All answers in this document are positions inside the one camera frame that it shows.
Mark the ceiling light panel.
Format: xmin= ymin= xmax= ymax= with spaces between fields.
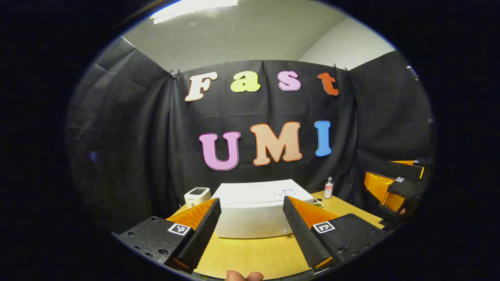
xmin=150 ymin=0 xmax=239 ymax=25

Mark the black backdrop cloth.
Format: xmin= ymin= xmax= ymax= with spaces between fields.
xmin=64 ymin=36 xmax=434 ymax=235

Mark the small white countertop appliance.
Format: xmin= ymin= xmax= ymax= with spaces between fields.
xmin=184 ymin=187 xmax=212 ymax=208

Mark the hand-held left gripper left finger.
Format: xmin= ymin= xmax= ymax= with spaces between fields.
xmin=117 ymin=197 xmax=222 ymax=274

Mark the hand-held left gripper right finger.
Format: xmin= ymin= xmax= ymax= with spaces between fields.
xmin=282 ymin=196 xmax=391 ymax=274

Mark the white microwave oven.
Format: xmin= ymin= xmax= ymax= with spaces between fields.
xmin=211 ymin=179 xmax=314 ymax=239

